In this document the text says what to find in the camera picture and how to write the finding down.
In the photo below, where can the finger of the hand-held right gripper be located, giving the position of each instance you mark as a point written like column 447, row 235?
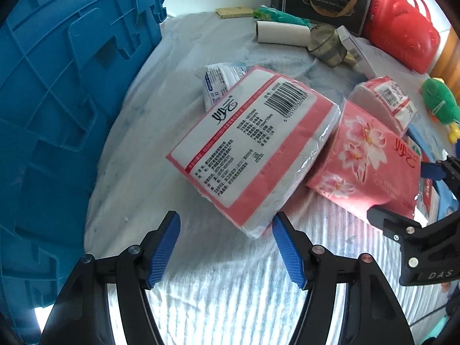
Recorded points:
column 390, row 221
column 431, row 170

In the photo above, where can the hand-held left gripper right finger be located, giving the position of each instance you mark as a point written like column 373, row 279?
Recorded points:
column 287, row 251

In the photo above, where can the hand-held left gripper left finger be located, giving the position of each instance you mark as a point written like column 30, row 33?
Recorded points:
column 163, row 249

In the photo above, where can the floral pink tissue pack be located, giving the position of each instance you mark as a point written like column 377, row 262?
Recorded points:
column 363, row 158

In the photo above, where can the green yellow duck plush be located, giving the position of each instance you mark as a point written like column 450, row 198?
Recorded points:
column 440, row 100

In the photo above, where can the large pink tissue pack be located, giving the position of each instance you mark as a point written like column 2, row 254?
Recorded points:
column 251, row 143

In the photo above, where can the blue plastic crate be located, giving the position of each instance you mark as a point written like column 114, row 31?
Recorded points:
column 54, row 115

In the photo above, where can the blue white packet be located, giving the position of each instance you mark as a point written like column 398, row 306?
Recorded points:
column 429, row 201

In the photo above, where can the small yellow plastic item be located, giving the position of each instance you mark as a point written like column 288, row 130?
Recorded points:
column 453, row 132

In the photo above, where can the small pink tissue pack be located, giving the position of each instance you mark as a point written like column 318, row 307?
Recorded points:
column 391, row 95

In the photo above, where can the white carton box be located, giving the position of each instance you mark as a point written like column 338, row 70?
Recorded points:
column 359, row 54

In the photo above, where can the red plastic handbag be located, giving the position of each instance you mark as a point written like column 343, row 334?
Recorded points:
column 402, row 32

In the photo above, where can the white wet wipes packet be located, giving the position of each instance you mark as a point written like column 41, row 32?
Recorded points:
column 217, row 82

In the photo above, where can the black gift box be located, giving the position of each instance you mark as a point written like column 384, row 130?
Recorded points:
column 323, row 3

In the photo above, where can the cardboard paper tube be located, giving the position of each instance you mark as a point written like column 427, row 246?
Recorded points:
column 284, row 33

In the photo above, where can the green plastic packet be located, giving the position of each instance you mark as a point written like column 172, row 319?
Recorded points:
column 284, row 16

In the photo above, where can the yellow notepad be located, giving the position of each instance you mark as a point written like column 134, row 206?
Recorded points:
column 233, row 12

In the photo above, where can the brown wooden door frame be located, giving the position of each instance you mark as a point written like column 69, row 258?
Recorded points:
column 449, row 54

